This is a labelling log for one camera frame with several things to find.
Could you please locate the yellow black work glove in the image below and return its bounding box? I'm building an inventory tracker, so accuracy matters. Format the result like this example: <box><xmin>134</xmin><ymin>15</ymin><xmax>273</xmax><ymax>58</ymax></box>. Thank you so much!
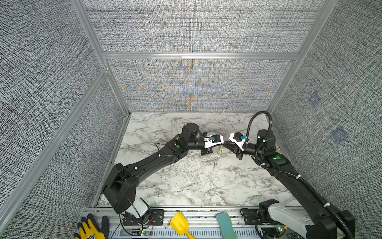
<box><xmin>74</xmin><ymin>214</ymin><xmax>109</xmax><ymax>239</ymax></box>

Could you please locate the aluminium horizontal frame bar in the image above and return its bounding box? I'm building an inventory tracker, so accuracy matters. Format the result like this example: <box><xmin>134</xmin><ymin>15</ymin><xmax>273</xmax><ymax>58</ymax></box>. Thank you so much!
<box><xmin>102</xmin><ymin>52</ymin><xmax>299</xmax><ymax>60</ymax></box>

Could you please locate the yellow plastic scoop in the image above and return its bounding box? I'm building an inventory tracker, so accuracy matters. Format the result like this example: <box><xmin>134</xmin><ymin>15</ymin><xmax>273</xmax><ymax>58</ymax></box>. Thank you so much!
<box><xmin>170</xmin><ymin>212</ymin><xmax>195</xmax><ymax>239</ymax></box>

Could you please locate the black remote control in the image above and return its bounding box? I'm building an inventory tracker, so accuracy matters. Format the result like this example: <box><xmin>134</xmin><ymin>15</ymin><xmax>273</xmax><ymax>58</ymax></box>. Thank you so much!
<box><xmin>287</xmin><ymin>233</ymin><xmax>304</xmax><ymax>239</ymax></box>

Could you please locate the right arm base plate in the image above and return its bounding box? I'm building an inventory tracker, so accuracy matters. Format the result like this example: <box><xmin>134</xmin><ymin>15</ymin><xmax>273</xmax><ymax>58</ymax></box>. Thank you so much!
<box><xmin>239</xmin><ymin>207</ymin><xmax>270</xmax><ymax>225</ymax></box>

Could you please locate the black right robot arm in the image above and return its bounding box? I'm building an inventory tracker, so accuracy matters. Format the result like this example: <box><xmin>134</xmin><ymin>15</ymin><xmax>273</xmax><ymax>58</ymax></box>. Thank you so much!
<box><xmin>223</xmin><ymin>129</ymin><xmax>356</xmax><ymax>239</ymax></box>

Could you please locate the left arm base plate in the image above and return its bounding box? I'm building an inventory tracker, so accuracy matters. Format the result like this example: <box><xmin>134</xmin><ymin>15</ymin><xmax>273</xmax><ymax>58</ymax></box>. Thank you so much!
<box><xmin>122</xmin><ymin>209</ymin><xmax>165</xmax><ymax>227</ymax></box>

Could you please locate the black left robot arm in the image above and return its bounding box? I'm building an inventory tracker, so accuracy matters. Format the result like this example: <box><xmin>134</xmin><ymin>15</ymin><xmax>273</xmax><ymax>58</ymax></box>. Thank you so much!
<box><xmin>101</xmin><ymin>123</ymin><xmax>220</xmax><ymax>214</ymax></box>

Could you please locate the aluminium corner frame post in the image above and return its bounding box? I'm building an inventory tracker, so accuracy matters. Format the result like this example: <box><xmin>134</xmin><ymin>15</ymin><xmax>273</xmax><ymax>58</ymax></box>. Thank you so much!
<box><xmin>71</xmin><ymin>0</ymin><xmax>131</xmax><ymax>116</ymax></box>

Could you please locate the teal green sponge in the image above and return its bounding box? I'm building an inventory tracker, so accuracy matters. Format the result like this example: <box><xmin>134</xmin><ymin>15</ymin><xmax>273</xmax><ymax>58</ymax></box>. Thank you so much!
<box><xmin>215</xmin><ymin>212</ymin><xmax>237</xmax><ymax>239</ymax></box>

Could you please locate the black corrugated cable conduit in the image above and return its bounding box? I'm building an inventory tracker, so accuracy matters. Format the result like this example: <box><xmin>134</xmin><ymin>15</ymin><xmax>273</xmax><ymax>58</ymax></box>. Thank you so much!
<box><xmin>246</xmin><ymin>111</ymin><xmax>356</xmax><ymax>239</ymax></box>

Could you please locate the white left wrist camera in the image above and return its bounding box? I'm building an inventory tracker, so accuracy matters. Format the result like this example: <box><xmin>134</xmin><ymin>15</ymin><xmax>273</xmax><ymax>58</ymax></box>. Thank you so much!
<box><xmin>204</xmin><ymin>134</ymin><xmax>224</xmax><ymax>148</ymax></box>

